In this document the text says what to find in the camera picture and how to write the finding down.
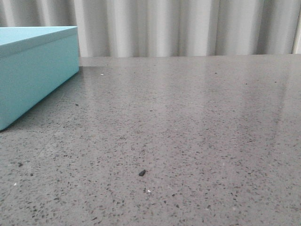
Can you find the light blue storage box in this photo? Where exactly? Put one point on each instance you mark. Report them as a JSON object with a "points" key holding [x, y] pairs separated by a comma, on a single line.
{"points": [[34, 61]]}

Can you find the small black debris chunk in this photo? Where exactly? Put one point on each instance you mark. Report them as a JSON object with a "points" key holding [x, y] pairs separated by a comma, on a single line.
{"points": [[142, 173]]}

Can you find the white pleated curtain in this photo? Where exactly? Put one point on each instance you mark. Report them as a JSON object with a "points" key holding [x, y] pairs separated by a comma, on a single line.
{"points": [[164, 28]]}

